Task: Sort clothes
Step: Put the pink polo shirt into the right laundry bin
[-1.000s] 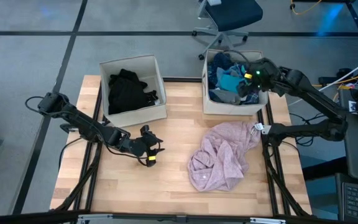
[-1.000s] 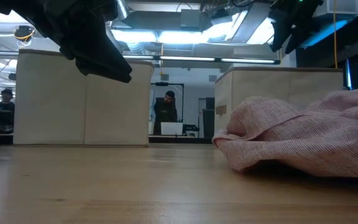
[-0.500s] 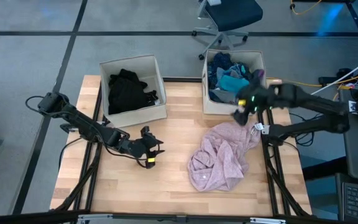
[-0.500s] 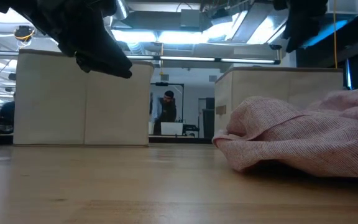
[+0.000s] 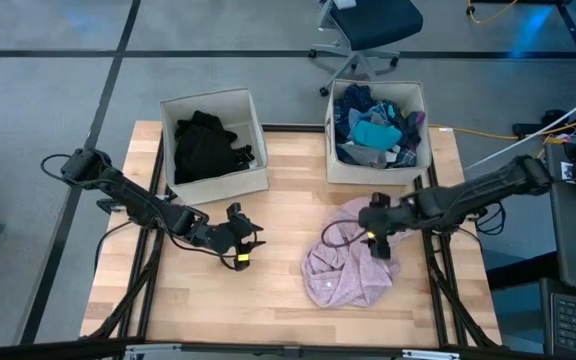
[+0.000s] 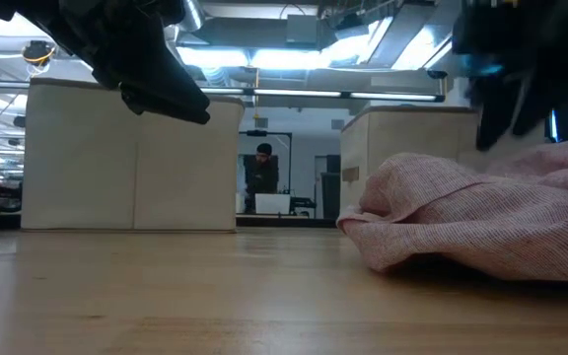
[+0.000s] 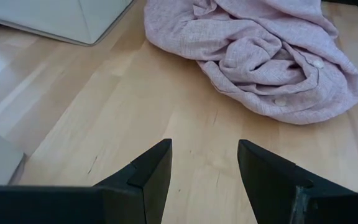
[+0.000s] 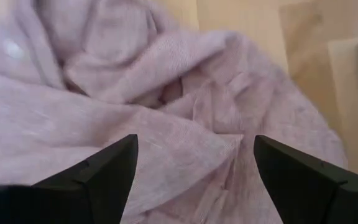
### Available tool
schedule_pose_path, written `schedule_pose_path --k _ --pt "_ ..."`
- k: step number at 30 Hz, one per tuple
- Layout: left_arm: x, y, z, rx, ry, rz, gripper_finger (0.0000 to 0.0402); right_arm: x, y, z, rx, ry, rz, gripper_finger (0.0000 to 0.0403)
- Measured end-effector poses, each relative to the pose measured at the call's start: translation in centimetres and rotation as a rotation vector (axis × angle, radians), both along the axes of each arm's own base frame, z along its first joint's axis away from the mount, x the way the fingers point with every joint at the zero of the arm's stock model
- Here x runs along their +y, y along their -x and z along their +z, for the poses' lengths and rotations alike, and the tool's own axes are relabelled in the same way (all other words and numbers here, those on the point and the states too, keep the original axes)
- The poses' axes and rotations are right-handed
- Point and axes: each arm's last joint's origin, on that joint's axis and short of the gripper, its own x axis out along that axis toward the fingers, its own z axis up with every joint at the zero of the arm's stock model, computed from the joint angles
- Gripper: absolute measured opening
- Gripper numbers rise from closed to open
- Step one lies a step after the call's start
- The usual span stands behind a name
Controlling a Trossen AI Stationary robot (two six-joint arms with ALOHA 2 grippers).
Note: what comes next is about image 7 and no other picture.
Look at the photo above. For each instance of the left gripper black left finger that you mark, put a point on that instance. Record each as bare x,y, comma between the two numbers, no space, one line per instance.
57,205

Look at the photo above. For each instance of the pink linen shirt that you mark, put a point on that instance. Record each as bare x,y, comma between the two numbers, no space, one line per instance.
259,46

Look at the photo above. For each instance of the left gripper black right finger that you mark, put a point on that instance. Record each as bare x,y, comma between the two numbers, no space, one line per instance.
269,186

